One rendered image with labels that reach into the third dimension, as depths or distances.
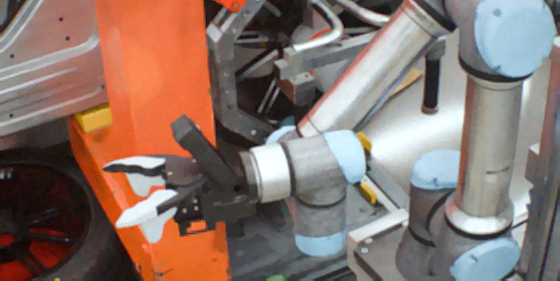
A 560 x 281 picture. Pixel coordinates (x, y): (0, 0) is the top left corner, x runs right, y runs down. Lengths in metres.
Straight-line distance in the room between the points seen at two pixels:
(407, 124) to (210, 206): 2.25
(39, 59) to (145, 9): 0.65
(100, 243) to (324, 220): 1.04
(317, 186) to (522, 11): 0.37
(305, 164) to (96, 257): 1.07
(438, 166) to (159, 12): 0.54
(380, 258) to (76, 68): 0.90
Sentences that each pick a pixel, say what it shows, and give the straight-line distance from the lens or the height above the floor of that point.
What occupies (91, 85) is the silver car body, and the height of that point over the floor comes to 0.81.
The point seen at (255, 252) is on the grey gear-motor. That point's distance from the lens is 2.36.
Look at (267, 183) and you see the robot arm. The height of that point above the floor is 1.23.
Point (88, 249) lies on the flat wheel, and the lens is 2.28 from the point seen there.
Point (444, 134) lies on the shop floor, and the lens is 3.43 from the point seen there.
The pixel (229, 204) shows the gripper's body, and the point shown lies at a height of 1.19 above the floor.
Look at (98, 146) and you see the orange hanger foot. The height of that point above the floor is 0.68.
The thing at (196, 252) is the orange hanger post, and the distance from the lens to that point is 1.97.
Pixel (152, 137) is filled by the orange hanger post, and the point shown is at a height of 1.00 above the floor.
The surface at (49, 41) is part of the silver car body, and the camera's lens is 2.21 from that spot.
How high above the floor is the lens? 2.03
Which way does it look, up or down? 36 degrees down
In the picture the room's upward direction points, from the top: 3 degrees counter-clockwise
